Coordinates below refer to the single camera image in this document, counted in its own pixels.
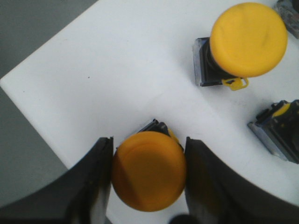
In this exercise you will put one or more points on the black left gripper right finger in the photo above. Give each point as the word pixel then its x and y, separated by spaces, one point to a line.
pixel 216 194

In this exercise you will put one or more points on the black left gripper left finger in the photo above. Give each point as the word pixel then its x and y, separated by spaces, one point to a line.
pixel 79 196

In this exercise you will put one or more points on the yellow mushroom push button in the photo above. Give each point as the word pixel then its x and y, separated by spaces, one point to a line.
pixel 149 168
pixel 247 40

